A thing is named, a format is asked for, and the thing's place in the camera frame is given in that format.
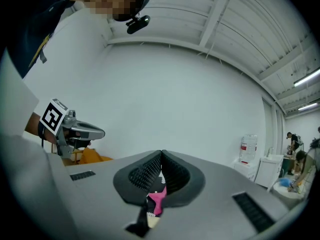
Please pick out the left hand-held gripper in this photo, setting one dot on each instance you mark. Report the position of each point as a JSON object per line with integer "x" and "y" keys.
{"x": 52, "y": 116}

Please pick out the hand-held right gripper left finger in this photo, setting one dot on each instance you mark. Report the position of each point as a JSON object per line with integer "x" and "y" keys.
{"x": 100, "y": 196}

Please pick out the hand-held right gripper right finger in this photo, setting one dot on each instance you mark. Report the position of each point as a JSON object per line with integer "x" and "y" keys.
{"x": 212, "y": 209}

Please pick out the cream cloth garment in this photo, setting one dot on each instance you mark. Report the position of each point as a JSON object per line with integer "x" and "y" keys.
{"x": 152, "y": 221}

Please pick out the person's left forearm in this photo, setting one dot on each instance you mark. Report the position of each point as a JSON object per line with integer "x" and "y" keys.
{"x": 32, "y": 124}

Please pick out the person's left hand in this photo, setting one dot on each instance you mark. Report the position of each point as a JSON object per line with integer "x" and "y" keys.
{"x": 48, "y": 136}

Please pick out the orange square cushion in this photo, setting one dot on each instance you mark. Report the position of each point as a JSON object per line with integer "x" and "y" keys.
{"x": 92, "y": 156}

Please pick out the white water dispenser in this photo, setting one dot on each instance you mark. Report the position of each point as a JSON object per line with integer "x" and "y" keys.
{"x": 246, "y": 171}

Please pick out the pink star pillow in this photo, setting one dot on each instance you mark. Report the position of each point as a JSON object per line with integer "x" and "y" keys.
{"x": 158, "y": 201}

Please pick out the white cabinet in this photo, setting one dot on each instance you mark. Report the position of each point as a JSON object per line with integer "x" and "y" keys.
{"x": 268, "y": 171}

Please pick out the clear water bottle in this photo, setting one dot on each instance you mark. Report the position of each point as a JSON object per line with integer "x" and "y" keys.
{"x": 248, "y": 149}

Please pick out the white pet bed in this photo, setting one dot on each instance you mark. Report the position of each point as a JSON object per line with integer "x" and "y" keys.
{"x": 285, "y": 196}

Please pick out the person's black shirt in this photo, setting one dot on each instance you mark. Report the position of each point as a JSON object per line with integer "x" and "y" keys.
{"x": 30, "y": 34}

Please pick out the person's head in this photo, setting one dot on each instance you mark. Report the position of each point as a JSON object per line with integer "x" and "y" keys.
{"x": 107, "y": 1}

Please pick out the long ceiling light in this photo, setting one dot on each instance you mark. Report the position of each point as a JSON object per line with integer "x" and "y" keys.
{"x": 308, "y": 107}
{"x": 307, "y": 78}

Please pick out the black head camera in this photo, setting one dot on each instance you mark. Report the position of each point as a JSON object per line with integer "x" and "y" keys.
{"x": 136, "y": 26}

